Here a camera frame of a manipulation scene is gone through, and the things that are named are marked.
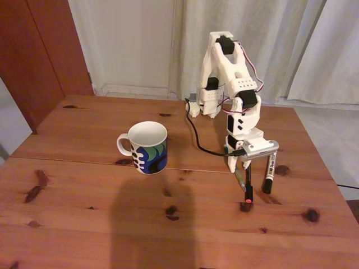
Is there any green mechanical pencil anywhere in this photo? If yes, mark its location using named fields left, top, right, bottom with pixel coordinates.
left=223, top=144, right=247, bottom=192

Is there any white marker with black cap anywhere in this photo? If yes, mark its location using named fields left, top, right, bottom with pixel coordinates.
left=262, top=151, right=278, bottom=194

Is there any black pen with red end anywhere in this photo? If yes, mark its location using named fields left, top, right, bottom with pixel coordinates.
left=245, top=161, right=255, bottom=203

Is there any white studded block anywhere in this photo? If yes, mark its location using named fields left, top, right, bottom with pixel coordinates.
left=185, top=100, right=201, bottom=118

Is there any white mug with blue pattern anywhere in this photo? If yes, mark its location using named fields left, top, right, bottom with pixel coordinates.
left=116, top=120, right=168, bottom=175

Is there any wide beige curtain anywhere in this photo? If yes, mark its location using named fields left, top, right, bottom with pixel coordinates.
left=169, top=0, right=329, bottom=105

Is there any narrow beige curtain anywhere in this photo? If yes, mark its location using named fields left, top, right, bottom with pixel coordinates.
left=288, top=0, right=359, bottom=106

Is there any dark brown furniture corner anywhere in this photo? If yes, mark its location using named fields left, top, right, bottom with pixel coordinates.
left=346, top=199, right=359, bottom=218

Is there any white furniture side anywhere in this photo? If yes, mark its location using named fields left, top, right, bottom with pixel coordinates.
left=0, top=77, right=34, bottom=166

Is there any brown wooden door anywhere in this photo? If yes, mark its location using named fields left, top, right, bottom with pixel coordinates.
left=0, top=0, right=95, bottom=136

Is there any silver camera box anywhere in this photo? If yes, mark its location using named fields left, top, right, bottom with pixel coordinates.
left=240, top=140, right=280, bottom=163

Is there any black camera cable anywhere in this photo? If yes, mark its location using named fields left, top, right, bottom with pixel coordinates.
left=184, top=98, right=245, bottom=157

